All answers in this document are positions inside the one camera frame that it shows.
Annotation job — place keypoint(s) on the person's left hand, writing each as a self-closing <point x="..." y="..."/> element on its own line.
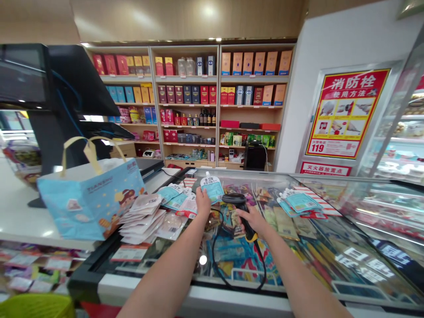
<point x="202" y="204"/>

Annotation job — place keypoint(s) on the person's right hand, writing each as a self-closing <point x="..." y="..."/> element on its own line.
<point x="254" y="220"/>

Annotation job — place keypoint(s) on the person's right thumb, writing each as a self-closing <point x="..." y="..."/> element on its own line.
<point x="242" y="217"/>

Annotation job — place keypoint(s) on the person's left thumb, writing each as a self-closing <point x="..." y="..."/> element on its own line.
<point x="206" y="199"/>

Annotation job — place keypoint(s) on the person's right fingers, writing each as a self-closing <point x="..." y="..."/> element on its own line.
<point x="247" y="231"/>

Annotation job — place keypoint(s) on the person's left fingers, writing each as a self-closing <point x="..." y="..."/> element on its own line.
<point x="198" y="191"/>

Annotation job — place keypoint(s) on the light blue spout pouch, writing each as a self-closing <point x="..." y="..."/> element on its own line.
<point x="213" y="188"/>

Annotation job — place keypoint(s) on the black yellow barcode scanner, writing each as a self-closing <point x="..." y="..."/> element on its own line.
<point x="236" y="200"/>

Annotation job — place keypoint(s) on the heap of blue pouches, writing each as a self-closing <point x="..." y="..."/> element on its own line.
<point x="174" y="197"/>
<point x="298" y="202"/>

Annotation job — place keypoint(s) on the glass lid chest freezer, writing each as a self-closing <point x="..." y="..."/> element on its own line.
<point x="381" y="212"/>
<point x="298" y="265"/>

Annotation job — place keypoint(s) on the black box device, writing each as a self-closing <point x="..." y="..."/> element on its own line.
<point x="255" y="157"/>

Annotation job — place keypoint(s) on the pile of white flat packets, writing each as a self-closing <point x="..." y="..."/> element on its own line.
<point x="142" y="218"/>

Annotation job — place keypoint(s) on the red white price tag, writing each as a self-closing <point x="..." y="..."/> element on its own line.
<point x="130" y="253"/>

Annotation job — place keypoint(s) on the wooden shelf of boxed goods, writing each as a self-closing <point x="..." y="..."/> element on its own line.
<point x="198" y="99"/>

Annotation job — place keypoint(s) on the red fire safety poster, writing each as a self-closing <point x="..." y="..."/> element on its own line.
<point x="347" y="112"/>

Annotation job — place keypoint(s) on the black checkout terminal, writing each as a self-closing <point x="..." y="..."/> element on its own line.
<point x="56" y="99"/>

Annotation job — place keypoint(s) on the glass refrigerated display case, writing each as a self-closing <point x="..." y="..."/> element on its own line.
<point x="397" y="132"/>

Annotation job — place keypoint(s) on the rack of snack packets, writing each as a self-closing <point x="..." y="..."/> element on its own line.
<point x="36" y="265"/>

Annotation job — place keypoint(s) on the pile of colourful snack bags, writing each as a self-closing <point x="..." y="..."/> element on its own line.
<point x="23" y="159"/>

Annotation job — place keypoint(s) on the green plastic basket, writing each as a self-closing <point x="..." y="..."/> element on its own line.
<point x="36" y="306"/>

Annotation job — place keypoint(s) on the small red wall sign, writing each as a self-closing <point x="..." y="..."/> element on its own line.
<point x="326" y="169"/>

